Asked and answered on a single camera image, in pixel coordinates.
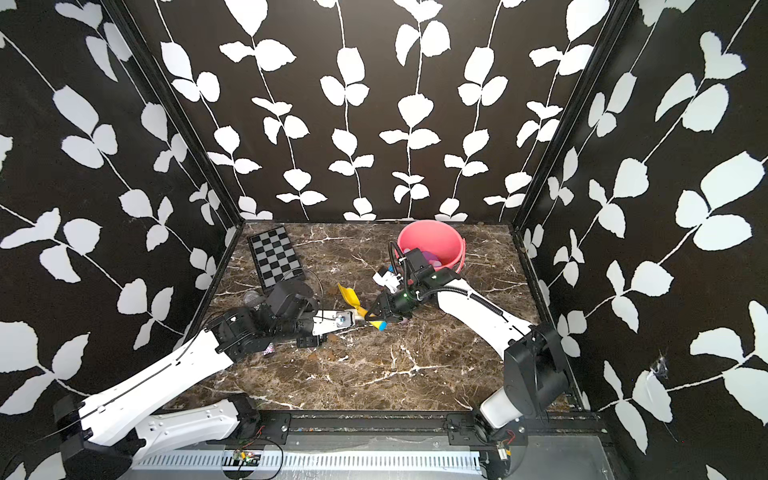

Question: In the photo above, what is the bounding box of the purple trowel pink handle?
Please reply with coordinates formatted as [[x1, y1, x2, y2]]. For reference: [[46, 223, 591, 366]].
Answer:
[[423, 252, 443, 269]]

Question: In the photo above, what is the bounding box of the pink plastic bucket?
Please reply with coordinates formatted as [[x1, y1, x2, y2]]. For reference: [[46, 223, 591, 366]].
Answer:
[[397, 220, 466, 273]]

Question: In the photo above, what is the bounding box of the yellow trowel yellow handle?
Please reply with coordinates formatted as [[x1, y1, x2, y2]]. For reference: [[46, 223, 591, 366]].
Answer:
[[338, 284, 387, 330]]

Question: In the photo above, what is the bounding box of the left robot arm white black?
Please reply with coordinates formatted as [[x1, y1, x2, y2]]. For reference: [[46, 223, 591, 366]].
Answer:
[[54, 280, 352, 479]]

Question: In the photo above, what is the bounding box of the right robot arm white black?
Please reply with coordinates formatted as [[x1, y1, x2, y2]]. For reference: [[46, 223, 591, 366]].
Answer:
[[365, 243, 570, 431]]

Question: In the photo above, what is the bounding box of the purple glitter cylinder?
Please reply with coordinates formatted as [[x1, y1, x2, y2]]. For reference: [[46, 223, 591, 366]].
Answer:
[[243, 291, 264, 308]]

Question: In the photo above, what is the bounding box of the black white checkerboard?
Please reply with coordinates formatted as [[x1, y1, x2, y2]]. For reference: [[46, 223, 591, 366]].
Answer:
[[247, 226, 306, 293]]

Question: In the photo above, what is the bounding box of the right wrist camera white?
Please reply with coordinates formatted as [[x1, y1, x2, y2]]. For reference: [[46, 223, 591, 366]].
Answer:
[[373, 266, 401, 294]]

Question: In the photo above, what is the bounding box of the black front rail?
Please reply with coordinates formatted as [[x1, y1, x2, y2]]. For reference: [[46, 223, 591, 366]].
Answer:
[[236, 410, 611, 447]]

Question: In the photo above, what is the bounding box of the white slotted cable duct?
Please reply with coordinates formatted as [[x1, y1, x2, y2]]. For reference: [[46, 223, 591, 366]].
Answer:
[[132, 449, 481, 475]]

